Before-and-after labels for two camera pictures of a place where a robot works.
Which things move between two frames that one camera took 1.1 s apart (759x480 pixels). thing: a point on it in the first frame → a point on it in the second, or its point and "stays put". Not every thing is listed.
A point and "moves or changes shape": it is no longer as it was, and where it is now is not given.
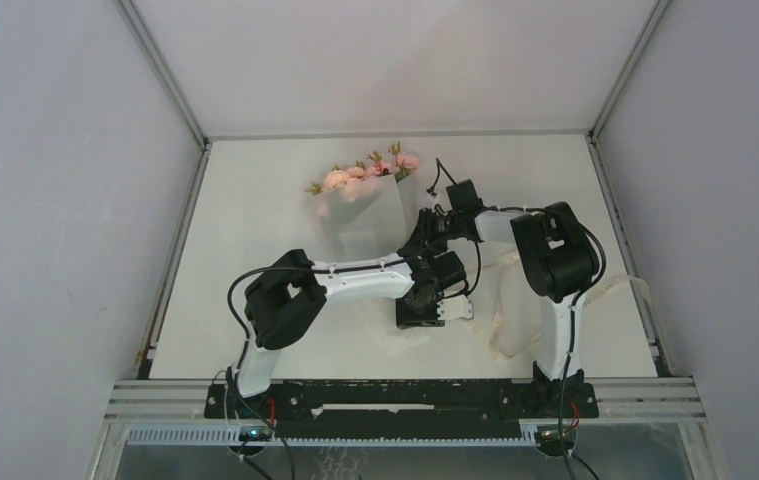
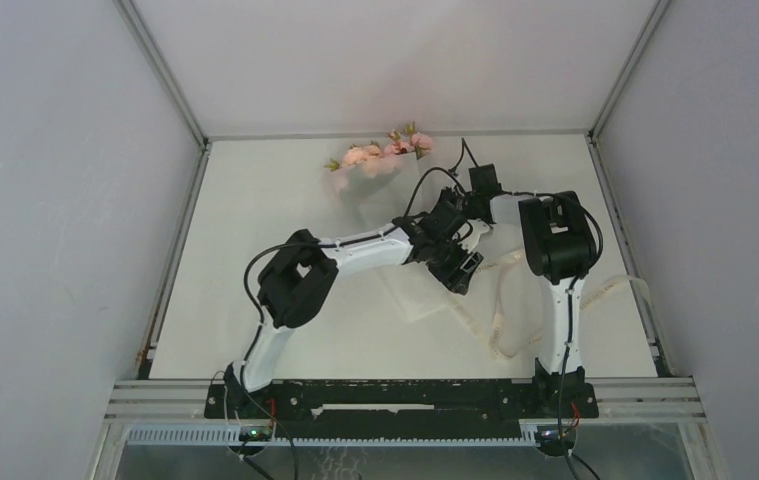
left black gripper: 407,320 → 454,278
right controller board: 553,436 stays put
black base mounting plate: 398,410 stays put
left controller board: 255,433 stays put
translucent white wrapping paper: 368,216 moves or changes shape
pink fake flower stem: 378,168 → 398,147
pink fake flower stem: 406,163 → 419,141
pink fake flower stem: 338,177 → 354,155
